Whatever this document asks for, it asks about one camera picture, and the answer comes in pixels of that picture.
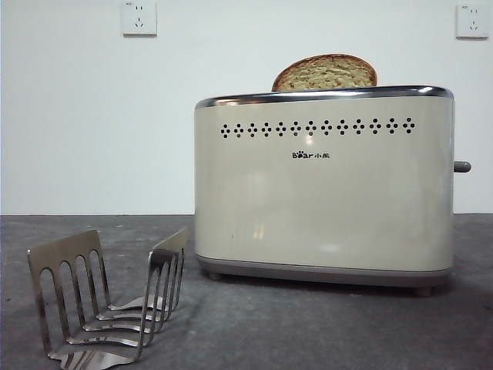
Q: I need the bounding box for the cream toaster with chrome top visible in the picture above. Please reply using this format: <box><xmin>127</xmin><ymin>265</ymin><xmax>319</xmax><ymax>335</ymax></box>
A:
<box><xmin>193</xmin><ymin>83</ymin><xmax>473</xmax><ymax>298</ymax></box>

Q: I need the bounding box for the brown-crusted bread slice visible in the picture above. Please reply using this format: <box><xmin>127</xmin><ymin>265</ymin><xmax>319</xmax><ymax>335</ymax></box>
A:
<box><xmin>271</xmin><ymin>53</ymin><xmax>379</xmax><ymax>93</ymax></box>

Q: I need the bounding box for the slotted steel bread rack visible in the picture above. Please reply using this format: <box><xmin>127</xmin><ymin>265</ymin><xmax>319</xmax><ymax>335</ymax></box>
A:
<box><xmin>26</xmin><ymin>226</ymin><xmax>189</xmax><ymax>370</ymax></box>

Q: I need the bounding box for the white wall socket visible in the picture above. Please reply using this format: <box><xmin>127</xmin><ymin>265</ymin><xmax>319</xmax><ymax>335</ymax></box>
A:
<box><xmin>456</xmin><ymin>3</ymin><xmax>485</xmax><ymax>40</ymax></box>
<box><xmin>122</xmin><ymin>0</ymin><xmax>158</xmax><ymax>39</ymax></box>

